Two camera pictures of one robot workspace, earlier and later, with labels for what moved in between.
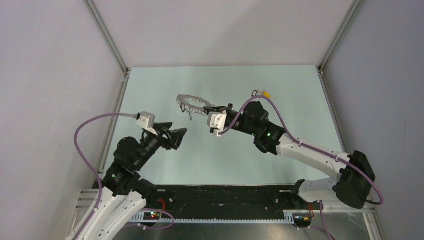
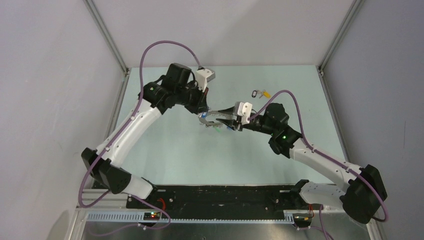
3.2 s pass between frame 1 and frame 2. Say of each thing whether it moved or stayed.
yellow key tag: stayed
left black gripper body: moved
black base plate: stayed
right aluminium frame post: stayed
